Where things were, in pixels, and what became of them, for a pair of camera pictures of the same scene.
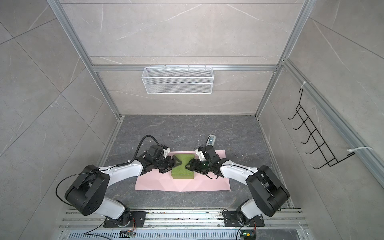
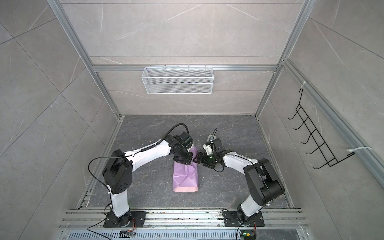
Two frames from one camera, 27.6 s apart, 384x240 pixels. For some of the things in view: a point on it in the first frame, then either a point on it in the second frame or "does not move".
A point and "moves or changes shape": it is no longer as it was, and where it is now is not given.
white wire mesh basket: x=178 y=80 does not move
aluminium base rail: x=181 y=225 does not move
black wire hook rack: x=315 y=134 does not move
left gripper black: x=171 y=164 to x=190 y=159
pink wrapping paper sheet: x=156 y=180 moves or changes shape
